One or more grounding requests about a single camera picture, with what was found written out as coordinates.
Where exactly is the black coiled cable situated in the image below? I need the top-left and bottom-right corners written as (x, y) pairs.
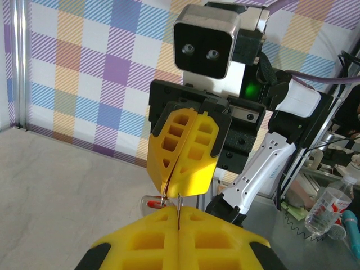
top-left (283, 213), bottom-right (329, 242)

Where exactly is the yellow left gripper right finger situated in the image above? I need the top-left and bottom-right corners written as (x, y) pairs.
top-left (178, 206), bottom-right (287, 270)

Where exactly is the green sticky note pad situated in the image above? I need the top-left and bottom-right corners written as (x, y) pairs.
top-left (281, 201), bottom-right (309, 220)

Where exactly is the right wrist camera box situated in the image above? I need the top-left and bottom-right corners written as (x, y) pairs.
top-left (173, 4), bottom-right (242, 79)

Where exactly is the white right camera bracket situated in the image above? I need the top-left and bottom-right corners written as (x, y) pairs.
top-left (182, 60), bottom-right (245, 98)

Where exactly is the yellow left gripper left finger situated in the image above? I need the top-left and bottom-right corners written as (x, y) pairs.
top-left (74, 206), bottom-right (181, 270)

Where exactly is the teal handheld device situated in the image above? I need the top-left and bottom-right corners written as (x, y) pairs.
top-left (341, 210), bottom-right (360, 258)

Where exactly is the pinkish rounded object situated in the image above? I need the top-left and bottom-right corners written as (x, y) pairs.
top-left (289, 179), bottom-right (320, 209)

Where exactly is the aluminium frame post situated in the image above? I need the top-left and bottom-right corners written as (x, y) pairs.
top-left (12, 0), bottom-right (30, 132)

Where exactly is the grey mesh microphone head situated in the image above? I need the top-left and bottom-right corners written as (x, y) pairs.
top-left (327, 224), bottom-right (347, 240)

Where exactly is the clear plastic water bottle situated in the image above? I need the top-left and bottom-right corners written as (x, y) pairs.
top-left (305, 173), bottom-right (356, 236)

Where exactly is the person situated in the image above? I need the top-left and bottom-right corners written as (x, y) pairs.
top-left (334, 84), bottom-right (360, 136)

